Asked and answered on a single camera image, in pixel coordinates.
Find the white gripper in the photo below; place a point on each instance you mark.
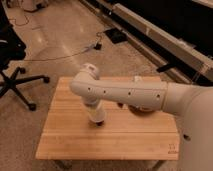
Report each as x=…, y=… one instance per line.
x=96, y=114

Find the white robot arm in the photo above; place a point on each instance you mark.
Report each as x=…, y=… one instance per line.
x=193, y=104

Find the small red eraser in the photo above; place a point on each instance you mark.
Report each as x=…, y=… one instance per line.
x=120, y=105

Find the wooden table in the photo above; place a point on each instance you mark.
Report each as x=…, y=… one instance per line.
x=68, y=133

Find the black floor plate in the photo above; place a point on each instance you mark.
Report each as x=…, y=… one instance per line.
x=115, y=35

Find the long metal rail frame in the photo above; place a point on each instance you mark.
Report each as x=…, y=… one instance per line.
x=179, y=31

